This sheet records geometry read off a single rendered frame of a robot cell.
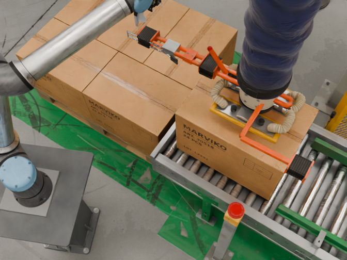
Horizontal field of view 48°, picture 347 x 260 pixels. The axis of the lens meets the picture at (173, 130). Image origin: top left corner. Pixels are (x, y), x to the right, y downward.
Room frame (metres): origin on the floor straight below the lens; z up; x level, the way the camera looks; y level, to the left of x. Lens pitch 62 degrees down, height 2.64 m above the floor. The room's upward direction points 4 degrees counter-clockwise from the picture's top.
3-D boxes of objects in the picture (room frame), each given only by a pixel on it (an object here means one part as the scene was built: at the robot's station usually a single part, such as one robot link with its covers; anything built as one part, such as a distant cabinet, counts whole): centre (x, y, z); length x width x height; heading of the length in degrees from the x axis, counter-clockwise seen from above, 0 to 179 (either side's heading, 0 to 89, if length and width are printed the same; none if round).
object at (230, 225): (0.47, -0.24, 0.50); 0.07 x 0.07 x 1.00; 53
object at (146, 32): (1.32, 0.09, 1.18); 0.08 x 0.07 x 0.05; 55
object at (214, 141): (0.99, -0.37, 0.75); 0.60 x 0.40 x 0.40; 53
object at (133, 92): (1.85, 0.28, 0.34); 1.20 x 1.00 x 0.40; 53
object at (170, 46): (1.24, -0.02, 1.17); 0.07 x 0.07 x 0.04; 55
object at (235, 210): (0.47, -0.24, 1.02); 0.07 x 0.07 x 0.04
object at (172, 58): (1.24, 0.08, 1.18); 0.31 x 0.03 x 0.05; 54
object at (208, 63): (1.11, -0.19, 1.18); 0.10 x 0.08 x 0.06; 145
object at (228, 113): (0.89, -0.34, 1.08); 0.34 x 0.10 x 0.05; 55
